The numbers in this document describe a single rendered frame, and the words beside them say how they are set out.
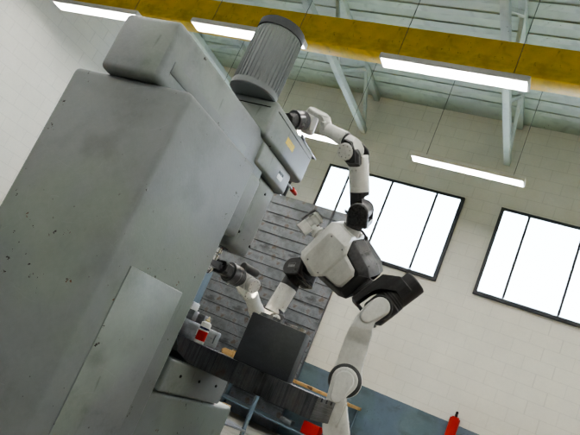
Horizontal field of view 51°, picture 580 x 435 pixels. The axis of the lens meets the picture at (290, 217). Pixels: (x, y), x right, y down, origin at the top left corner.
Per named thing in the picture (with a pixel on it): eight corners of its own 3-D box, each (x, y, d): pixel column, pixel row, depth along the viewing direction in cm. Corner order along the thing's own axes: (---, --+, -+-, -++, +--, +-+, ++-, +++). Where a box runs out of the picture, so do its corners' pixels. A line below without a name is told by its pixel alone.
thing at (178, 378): (154, 374, 268) (167, 348, 270) (219, 405, 253) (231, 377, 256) (85, 356, 224) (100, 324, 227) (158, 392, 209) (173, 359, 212)
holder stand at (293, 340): (240, 361, 234) (261, 312, 239) (292, 383, 229) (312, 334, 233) (232, 358, 223) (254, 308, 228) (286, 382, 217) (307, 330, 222)
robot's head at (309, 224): (308, 241, 286) (297, 227, 289) (325, 228, 287) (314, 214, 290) (306, 237, 280) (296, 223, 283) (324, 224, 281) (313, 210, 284)
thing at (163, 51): (211, 176, 253) (230, 135, 258) (256, 189, 244) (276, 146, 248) (97, 65, 183) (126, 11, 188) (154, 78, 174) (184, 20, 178)
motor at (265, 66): (241, 103, 256) (271, 40, 263) (281, 112, 248) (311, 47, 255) (221, 76, 239) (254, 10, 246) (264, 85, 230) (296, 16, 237)
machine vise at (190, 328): (187, 337, 264) (198, 313, 267) (215, 349, 257) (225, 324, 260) (142, 318, 234) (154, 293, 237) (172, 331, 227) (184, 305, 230)
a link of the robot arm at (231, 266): (211, 252, 257) (229, 262, 266) (201, 273, 255) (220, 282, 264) (230, 257, 249) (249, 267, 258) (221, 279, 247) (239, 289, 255)
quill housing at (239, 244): (208, 245, 264) (237, 180, 271) (248, 259, 255) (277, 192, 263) (187, 230, 247) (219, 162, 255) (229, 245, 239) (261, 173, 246)
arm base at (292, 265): (299, 295, 296) (301, 276, 303) (321, 286, 289) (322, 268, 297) (280, 279, 287) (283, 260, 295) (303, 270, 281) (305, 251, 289)
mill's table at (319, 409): (84, 312, 276) (92, 295, 277) (327, 424, 223) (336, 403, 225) (50, 299, 255) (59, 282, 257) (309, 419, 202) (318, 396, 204)
